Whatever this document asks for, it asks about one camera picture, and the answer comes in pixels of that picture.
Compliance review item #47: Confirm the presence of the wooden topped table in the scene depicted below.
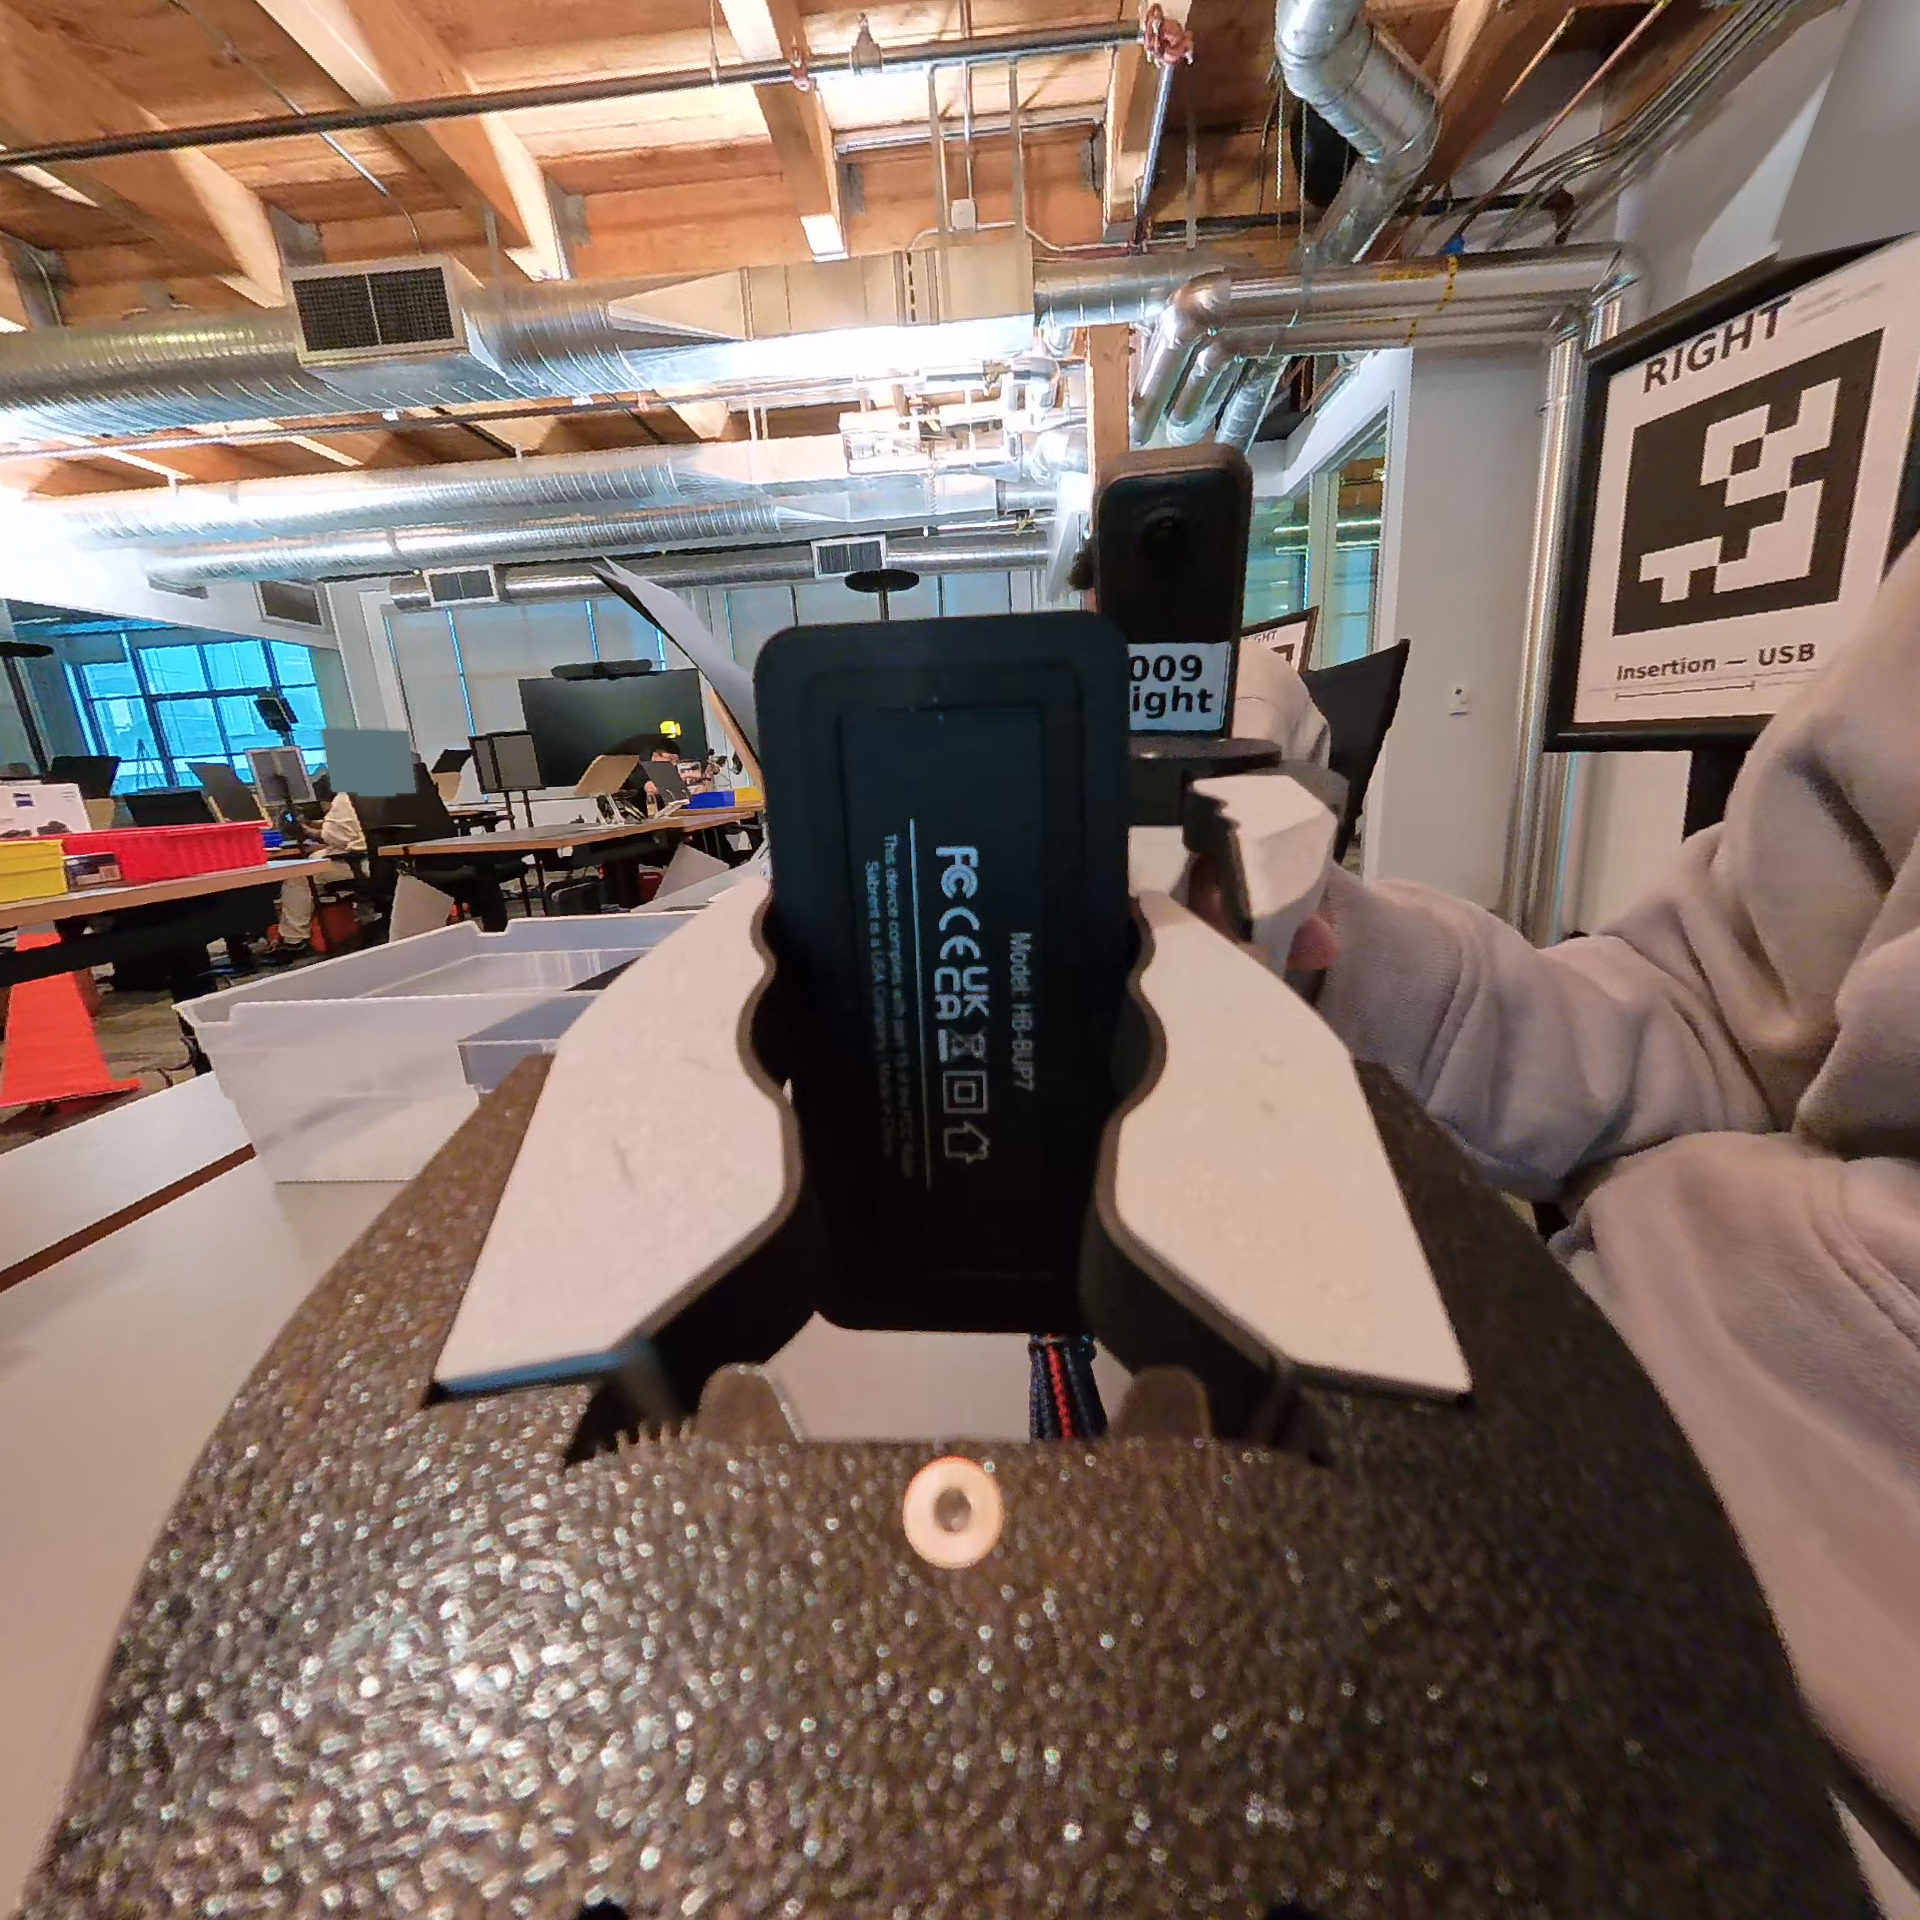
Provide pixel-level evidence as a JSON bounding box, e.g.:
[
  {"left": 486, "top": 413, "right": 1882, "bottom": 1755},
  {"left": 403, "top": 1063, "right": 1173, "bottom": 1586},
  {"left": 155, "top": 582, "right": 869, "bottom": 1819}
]
[
  {"left": 380, "top": 802, "right": 766, "bottom": 916},
  {"left": 0, "top": 853, "right": 339, "bottom": 992}
]

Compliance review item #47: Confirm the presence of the black monitor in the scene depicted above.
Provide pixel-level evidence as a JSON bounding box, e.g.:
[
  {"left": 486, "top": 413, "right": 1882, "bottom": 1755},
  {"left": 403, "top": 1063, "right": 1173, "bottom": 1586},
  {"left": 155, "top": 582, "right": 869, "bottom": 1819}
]
[{"left": 520, "top": 667, "right": 712, "bottom": 792}]

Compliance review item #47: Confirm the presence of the short black USB hub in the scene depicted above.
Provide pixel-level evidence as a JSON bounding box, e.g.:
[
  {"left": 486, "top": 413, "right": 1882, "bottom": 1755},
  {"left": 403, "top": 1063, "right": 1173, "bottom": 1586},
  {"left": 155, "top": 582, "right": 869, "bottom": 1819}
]
[{"left": 755, "top": 606, "right": 1132, "bottom": 1336}]

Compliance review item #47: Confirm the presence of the clear plastic bin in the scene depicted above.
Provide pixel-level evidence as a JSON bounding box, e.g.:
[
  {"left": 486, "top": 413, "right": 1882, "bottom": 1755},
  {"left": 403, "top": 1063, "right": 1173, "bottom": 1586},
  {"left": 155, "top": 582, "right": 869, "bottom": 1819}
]
[{"left": 177, "top": 877, "right": 759, "bottom": 1186}]

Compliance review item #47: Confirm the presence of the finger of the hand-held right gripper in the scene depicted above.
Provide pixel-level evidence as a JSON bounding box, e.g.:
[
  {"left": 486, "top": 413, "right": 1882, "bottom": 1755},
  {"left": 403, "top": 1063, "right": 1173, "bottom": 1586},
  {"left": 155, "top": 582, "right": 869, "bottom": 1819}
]
[{"left": 1182, "top": 766, "right": 1340, "bottom": 969}]

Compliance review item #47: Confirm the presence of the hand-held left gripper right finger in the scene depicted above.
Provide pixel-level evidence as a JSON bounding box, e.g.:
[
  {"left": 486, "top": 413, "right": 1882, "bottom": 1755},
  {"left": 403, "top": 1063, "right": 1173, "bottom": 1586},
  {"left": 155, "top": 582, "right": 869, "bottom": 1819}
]
[{"left": 1082, "top": 889, "right": 1476, "bottom": 1433}]

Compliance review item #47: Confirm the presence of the red plastic bin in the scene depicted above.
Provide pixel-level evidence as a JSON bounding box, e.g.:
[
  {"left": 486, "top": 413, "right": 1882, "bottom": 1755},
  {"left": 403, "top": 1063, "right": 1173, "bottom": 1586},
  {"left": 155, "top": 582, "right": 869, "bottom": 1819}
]
[{"left": 60, "top": 820, "right": 275, "bottom": 890}]

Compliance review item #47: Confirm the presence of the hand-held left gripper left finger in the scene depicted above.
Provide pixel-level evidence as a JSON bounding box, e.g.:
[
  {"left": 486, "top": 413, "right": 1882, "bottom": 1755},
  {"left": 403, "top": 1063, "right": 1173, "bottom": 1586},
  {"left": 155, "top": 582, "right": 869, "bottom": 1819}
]
[{"left": 427, "top": 873, "right": 826, "bottom": 1420}]

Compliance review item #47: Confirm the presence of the person's right forearm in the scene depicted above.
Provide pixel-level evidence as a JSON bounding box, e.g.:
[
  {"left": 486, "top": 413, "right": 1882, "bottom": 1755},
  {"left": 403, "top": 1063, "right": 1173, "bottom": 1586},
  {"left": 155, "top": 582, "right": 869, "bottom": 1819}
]
[{"left": 1316, "top": 546, "right": 1920, "bottom": 1203}]

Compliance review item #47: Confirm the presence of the blue-lit window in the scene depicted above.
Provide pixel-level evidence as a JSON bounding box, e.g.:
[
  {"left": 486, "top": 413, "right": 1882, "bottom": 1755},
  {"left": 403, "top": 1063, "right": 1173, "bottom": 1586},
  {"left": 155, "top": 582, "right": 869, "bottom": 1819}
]
[{"left": 65, "top": 627, "right": 322, "bottom": 797}]

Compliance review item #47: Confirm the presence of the red blue braided cable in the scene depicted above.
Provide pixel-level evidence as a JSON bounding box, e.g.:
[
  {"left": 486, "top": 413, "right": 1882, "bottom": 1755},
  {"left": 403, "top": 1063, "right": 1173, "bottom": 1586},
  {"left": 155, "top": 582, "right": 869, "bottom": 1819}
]
[{"left": 1022, "top": 1332, "right": 1115, "bottom": 1446}]

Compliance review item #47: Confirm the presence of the framed black white marker sign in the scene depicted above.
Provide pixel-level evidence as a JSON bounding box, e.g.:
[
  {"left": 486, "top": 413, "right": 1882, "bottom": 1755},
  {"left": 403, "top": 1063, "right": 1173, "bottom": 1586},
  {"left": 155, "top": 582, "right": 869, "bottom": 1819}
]
[{"left": 1542, "top": 236, "right": 1920, "bottom": 753}]

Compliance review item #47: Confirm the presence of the white desk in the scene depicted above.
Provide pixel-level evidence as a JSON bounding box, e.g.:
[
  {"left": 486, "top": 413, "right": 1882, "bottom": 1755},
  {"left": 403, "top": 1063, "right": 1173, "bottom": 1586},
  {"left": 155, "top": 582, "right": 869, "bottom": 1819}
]
[{"left": 0, "top": 1067, "right": 512, "bottom": 1920}]

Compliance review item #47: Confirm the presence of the person's grey clothing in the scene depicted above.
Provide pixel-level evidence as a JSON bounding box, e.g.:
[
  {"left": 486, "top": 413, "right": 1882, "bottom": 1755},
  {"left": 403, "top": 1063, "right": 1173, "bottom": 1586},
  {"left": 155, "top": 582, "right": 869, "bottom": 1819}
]
[{"left": 1536, "top": 1167, "right": 1920, "bottom": 1890}]

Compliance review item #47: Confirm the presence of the large air vent grille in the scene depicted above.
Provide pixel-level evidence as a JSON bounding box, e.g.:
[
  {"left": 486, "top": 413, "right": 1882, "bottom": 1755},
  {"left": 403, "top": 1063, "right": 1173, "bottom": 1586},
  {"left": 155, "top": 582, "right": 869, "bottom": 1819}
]
[{"left": 282, "top": 252, "right": 472, "bottom": 370}]

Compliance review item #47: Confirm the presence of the bare metal air duct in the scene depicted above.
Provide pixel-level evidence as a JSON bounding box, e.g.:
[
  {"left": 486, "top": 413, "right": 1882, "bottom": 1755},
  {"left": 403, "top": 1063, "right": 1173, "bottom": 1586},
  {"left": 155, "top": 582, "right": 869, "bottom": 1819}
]
[
  {"left": 1270, "top": 0, "right": 1447, "bottom": 263},
  {"left": 1126, "top": 240, "right": 1642, "bottom": 450}
]

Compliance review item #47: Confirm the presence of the black office chair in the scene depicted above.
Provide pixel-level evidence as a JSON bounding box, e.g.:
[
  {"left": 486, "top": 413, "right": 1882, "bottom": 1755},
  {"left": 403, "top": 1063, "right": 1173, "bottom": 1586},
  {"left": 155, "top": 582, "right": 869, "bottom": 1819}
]
[{"left": 1303, "top": 639, "right": 1415, "bottom": 862}]

